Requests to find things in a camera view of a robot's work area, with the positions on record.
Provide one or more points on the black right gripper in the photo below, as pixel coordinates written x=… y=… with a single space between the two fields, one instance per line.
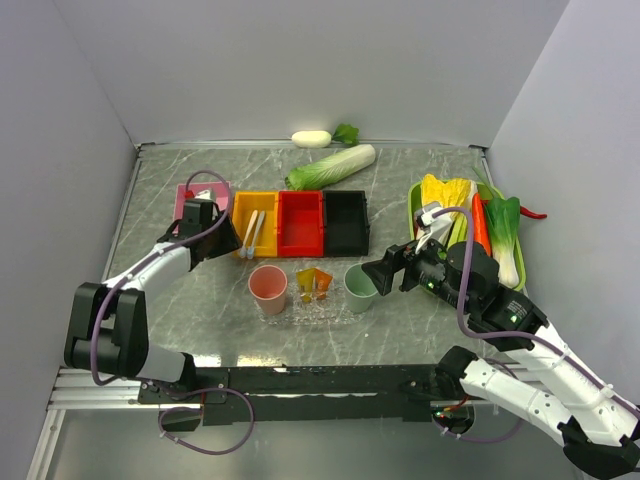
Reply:
x=380 y=270

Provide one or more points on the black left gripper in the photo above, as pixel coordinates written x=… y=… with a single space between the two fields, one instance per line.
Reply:
x=230 y=239

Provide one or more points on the mint green plastic cup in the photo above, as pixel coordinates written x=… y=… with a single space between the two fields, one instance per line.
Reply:
x=360 y=291

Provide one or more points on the clear textured acrylic tray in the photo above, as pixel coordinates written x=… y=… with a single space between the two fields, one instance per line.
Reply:
x=331 y=311

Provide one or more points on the orange toothpaste tube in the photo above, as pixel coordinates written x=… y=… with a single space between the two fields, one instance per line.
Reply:
x=323 y=281

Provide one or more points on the pink plastic cup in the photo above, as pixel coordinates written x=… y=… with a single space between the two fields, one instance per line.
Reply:
x=268 y=285

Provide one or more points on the yellow toothpaste tube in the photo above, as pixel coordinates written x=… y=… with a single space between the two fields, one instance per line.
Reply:
x=305 y=281

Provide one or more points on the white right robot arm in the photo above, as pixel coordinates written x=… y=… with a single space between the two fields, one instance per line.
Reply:
x=597 y=429

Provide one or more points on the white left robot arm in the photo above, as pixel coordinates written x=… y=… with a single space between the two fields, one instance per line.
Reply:
x=108 y=328

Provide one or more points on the lime green vegetable tray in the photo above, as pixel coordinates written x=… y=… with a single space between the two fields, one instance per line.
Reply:
x=414 y=202

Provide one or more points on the yellow storage bin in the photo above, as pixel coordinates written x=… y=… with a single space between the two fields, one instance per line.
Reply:
x=245 y=202

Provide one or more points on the pink drawer box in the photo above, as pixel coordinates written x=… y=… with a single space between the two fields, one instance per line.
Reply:
x=222 y=196

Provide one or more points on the black storage bin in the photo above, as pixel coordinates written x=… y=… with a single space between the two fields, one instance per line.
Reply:
x=346 y=223

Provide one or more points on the red storage bin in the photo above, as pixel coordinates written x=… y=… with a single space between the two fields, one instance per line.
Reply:
x=300 y=224

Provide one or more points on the yellow napa cabbage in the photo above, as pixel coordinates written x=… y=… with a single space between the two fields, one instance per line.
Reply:
x=457 y=192

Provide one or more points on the orange carrot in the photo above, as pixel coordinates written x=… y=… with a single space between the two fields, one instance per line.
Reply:
x=481 y=234

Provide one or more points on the green napa cabbage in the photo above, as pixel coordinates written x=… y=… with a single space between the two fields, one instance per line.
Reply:
x=332 y=169

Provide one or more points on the green bok choy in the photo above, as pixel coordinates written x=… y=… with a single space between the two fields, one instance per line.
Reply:
x=503 y=220

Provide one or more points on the white radish with leaves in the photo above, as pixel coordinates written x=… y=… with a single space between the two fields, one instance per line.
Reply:
x=345 y=134

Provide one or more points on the red chili pepper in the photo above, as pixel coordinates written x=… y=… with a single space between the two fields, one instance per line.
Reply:
x=531 y=214

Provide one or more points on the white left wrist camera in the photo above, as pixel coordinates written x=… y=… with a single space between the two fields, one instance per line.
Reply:
x=202 y=192

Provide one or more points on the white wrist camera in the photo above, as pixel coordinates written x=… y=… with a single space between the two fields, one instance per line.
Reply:
x=202 y=192
x=432 y=224

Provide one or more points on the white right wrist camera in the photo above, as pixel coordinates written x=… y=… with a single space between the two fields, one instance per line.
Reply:
x=432 y=224

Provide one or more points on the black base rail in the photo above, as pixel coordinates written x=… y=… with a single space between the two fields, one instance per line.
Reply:
x=307 y=393

